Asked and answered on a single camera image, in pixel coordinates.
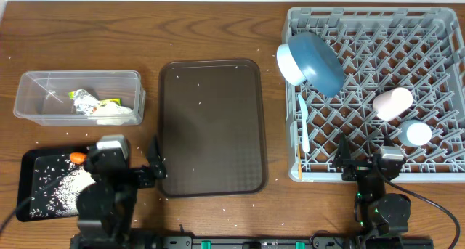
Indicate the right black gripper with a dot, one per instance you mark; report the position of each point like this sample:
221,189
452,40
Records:
344,159

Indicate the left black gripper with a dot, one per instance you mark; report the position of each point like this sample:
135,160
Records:
144,175

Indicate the pink cup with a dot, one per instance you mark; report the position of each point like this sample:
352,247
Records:
392,103

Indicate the light blue cup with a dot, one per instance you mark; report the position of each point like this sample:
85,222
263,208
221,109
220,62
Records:
414,133

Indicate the wooden chopstick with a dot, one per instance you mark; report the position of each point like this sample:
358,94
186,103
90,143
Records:
299,163

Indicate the light blue plastic knife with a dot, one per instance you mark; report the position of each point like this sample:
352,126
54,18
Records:
304,114

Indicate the white tissue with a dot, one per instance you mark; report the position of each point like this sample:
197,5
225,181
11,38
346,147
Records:
111,114

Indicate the orange carrot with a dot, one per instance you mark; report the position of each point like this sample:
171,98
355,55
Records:
77,158

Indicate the green snack wrapper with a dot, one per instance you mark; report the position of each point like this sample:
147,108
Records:
85,104

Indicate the dark blue plate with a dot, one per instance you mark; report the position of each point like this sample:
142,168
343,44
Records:
317,63

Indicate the light blue rice bowl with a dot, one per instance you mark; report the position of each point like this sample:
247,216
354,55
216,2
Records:
288,67

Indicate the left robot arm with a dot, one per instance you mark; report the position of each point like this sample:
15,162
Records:
106,207

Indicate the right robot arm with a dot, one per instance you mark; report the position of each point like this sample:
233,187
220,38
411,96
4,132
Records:
383,216

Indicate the grey plastic dishwasher rack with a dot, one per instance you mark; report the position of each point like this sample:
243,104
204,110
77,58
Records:
380,49

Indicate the black waste tray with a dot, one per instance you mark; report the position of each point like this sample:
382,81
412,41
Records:
26,175

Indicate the dark brown serving tray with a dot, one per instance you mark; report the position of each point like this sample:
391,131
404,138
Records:
211,128

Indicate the spilled white rice pile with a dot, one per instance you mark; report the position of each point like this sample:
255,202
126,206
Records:
66,181

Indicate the clear plastic bin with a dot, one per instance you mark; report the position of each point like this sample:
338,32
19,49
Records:
44,97

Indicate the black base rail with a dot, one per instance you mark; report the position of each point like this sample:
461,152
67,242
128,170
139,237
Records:
250,242

